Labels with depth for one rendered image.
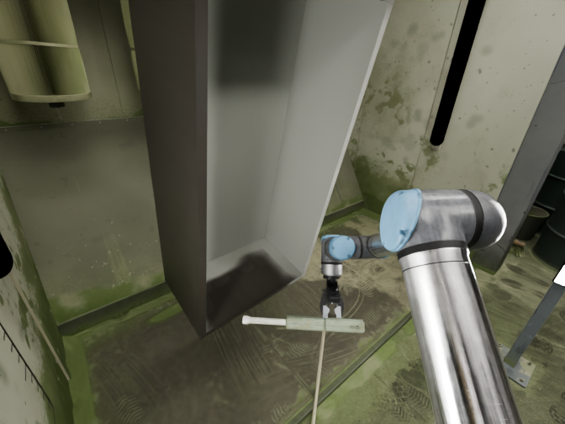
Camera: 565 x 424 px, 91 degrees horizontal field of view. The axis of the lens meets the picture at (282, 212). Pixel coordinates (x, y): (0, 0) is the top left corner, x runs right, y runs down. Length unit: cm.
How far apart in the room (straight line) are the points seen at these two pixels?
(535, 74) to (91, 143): 279
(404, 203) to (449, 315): 19
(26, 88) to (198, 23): 129
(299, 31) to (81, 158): 147
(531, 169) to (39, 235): 305
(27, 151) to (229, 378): 165
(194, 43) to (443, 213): 54
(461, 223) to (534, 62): 199
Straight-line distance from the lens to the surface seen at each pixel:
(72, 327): 206
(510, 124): 251
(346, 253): 108
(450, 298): 52
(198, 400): 163
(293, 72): 127
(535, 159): 251
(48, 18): 179
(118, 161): 211
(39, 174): 209
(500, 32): 257
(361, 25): 108
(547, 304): 189
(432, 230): 54
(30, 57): 179
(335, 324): 120
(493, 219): 62
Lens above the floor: 145
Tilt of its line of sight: 28 degrees down
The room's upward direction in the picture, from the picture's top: 2 degrees clockwise
